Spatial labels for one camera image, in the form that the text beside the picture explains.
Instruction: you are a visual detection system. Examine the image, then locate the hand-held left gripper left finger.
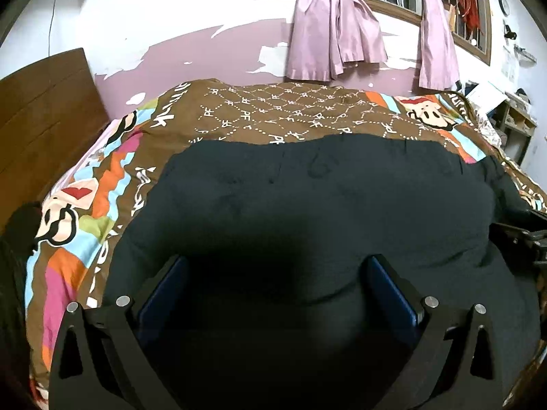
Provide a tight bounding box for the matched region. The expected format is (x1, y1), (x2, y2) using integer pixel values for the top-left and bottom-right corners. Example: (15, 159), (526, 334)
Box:
(49, 254), (191, 410)

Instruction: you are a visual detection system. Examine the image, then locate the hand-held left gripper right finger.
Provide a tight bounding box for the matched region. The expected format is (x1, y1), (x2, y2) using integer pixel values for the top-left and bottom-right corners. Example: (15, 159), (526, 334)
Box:
(365, 254), (507, 410)

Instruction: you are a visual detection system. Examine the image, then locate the dark navy garment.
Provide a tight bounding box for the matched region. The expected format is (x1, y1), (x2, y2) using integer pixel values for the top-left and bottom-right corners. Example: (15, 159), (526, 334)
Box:
(103, 133), (541, 410)

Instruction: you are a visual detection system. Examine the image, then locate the wooden shelf unit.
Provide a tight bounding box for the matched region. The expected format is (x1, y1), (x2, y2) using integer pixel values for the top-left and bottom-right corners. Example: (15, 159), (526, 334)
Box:
(498, 94), (538, 167)

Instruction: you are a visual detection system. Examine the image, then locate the white paper sheet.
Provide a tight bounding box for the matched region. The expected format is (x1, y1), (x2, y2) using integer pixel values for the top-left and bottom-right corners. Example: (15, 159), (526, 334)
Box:
(468, 81), (509, 114)

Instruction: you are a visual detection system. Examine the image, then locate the black cloth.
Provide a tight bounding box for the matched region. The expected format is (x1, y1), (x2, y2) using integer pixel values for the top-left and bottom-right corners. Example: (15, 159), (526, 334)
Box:
(0, 203), (45, 308)

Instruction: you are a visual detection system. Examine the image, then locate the brown printed blanket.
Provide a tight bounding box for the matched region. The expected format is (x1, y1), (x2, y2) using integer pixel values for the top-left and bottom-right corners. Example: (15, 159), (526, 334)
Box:
(26, 78), (547, 406)

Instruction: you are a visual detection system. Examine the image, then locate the wooden headboard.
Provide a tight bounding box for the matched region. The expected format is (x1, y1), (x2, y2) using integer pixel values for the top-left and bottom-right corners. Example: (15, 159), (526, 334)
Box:
(0, 48), (111, 231)

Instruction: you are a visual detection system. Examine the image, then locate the narrow pink curtain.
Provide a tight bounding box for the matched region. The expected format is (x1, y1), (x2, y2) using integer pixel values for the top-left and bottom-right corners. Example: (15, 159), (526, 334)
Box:
(416, 0), (461, 91)

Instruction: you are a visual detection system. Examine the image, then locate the red hanging cloth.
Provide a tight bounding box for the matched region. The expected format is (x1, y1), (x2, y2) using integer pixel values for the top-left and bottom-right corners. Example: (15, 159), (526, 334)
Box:
(455, 0), (483, 37)

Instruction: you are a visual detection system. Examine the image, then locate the knotted pink curtain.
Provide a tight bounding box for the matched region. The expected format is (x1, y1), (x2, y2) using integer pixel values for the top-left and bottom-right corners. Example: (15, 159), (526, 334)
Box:
(285, 0), (389, 82)

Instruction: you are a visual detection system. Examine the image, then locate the thin wall cable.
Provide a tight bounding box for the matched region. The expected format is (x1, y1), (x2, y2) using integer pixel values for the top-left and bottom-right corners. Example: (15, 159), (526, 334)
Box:
(46, 0), (59, 57)

